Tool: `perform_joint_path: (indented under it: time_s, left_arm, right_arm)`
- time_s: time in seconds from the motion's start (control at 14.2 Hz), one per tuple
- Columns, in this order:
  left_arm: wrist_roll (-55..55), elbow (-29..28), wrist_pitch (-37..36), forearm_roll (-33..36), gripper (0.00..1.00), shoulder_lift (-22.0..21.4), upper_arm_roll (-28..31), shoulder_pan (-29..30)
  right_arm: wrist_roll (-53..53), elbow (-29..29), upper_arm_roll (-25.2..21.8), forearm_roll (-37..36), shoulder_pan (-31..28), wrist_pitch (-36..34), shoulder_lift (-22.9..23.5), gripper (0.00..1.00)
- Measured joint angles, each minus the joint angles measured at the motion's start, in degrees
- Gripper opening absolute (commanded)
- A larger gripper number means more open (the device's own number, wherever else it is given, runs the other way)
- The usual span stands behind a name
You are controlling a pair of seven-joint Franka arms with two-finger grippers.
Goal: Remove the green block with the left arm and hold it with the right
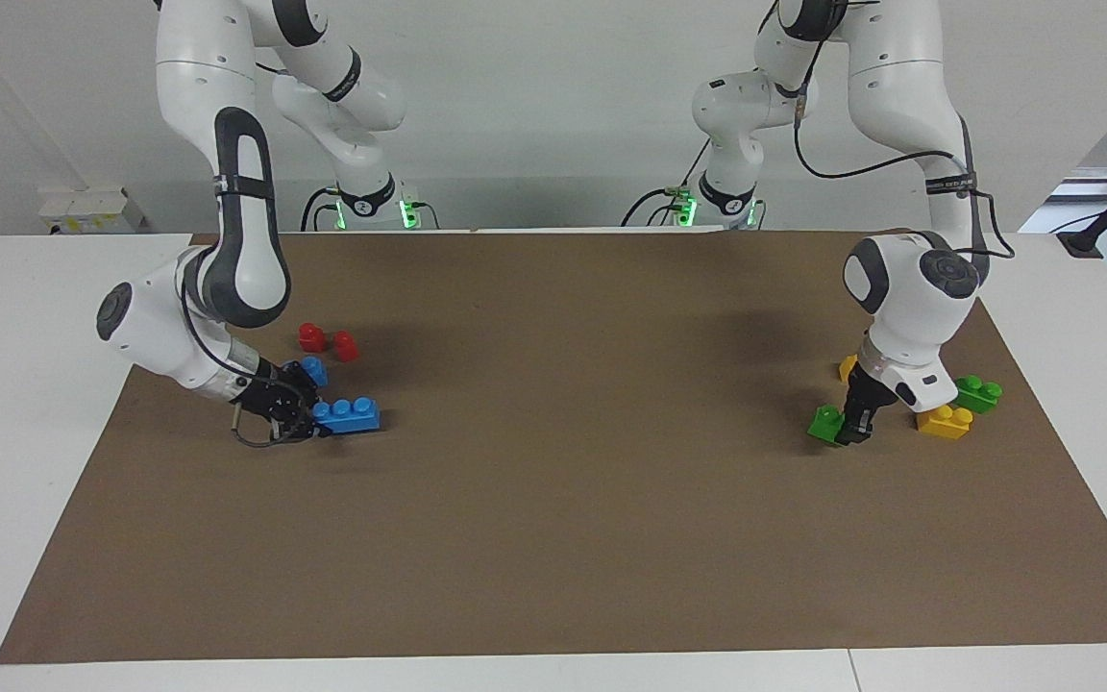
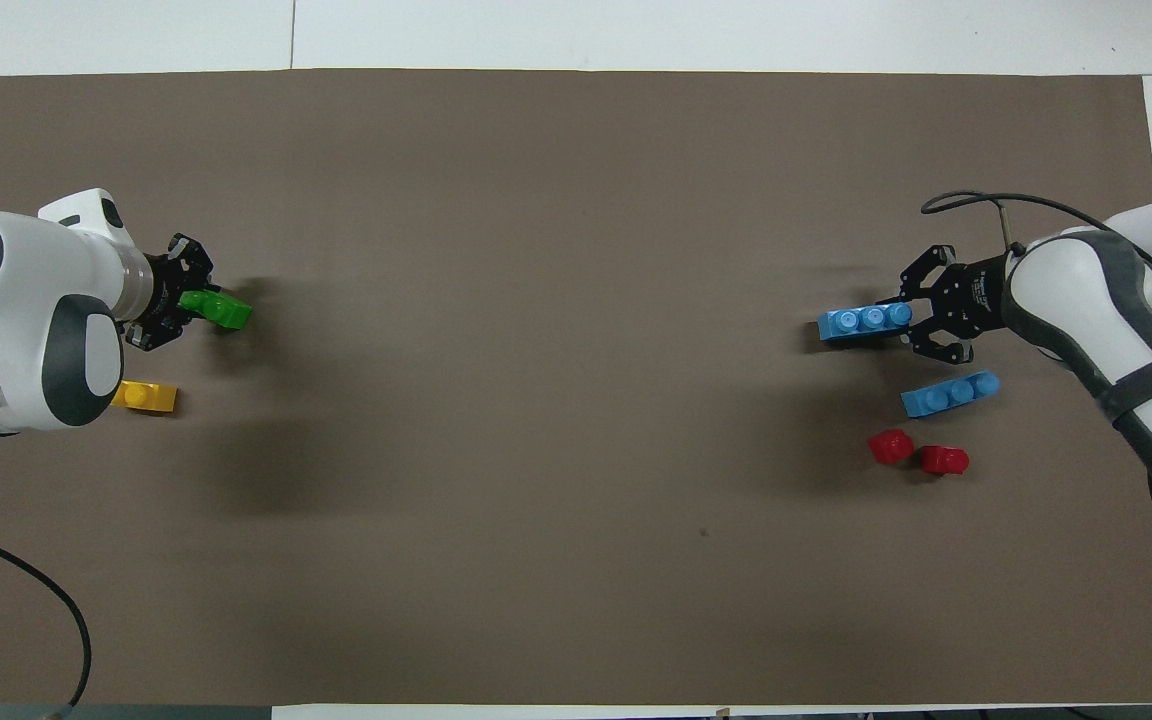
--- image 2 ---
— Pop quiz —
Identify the brown paper table mat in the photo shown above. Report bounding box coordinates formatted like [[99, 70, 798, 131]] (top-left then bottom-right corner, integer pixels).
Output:
[[0, 68, 1152, 707]]

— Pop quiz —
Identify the blue three-stud toy block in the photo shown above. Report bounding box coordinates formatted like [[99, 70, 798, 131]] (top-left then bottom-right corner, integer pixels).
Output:
[[817, 302, 915, 347], [900, 370, 1001, 419]]

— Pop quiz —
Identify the red one-stud toy block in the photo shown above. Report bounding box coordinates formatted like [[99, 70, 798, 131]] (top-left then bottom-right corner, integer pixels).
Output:
[[867, 428, 916, 466], [919, 444, 971, 477]]

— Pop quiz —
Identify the green two-stud toy block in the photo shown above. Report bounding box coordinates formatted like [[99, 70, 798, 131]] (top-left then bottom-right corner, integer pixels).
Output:
[[178, 288, 254, 334]]

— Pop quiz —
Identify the yellow two-stud toy block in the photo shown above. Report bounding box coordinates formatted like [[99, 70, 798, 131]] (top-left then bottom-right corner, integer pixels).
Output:
[[110, 381, 179, 416]]

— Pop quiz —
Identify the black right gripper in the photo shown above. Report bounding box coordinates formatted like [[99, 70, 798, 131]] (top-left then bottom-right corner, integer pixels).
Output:
[[898, 243, 1013, 364]]

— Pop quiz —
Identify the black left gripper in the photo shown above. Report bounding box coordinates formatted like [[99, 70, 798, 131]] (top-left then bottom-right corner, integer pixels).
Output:
[[120, 233, 218, 353]]

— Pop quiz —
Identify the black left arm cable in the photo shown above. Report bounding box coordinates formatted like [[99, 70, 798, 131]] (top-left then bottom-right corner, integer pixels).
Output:
[[0, 520, 94, 710]]

